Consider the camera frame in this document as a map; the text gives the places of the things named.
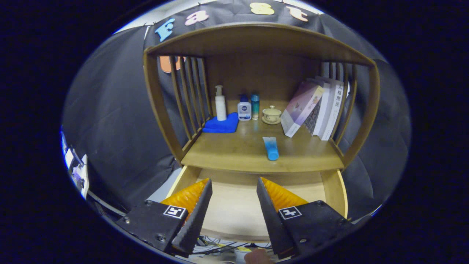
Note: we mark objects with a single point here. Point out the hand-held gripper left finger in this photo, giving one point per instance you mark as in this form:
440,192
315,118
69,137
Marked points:
199,216

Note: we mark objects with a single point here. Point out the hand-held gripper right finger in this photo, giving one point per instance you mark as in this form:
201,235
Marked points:
269,216

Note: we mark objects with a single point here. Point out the wooden drawer with black knob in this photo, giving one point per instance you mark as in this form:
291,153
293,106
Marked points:
234,205

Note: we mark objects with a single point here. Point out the blue squeeze tube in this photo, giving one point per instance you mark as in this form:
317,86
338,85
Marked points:
272,150

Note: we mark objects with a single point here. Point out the wooden countertop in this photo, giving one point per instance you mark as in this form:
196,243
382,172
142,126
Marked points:
242,150

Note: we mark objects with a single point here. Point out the wooden cabinet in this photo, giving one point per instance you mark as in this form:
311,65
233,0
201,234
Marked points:
256,40

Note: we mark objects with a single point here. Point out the blue folded cloth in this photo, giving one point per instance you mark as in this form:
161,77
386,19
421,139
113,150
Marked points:
220,125

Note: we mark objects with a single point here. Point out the beige lidded ceramic cup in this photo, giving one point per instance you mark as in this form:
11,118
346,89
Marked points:
271,114

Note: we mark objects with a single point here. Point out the dark patterned book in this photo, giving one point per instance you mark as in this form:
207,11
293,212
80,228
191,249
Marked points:
313,116

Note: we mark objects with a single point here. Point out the white bottle with blue cap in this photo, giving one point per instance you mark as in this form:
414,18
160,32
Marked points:
244,110

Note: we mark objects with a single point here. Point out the white pump bottle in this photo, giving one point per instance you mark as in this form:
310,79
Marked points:
221,108

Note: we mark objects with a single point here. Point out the slim teal bottle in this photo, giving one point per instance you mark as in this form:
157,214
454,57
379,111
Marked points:
255,106

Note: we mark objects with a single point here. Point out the purple and white book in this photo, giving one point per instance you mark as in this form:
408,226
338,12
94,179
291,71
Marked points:
300,108

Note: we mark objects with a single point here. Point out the plain white book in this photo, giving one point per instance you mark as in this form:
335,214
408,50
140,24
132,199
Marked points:
324,110

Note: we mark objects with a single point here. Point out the white desk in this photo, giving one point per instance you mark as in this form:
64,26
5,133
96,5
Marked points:
84,176

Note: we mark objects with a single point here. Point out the white book with black lettering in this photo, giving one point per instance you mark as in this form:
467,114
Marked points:
335,110

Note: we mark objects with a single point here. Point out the black backdrop cloth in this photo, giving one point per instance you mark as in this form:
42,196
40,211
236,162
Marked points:
110,110

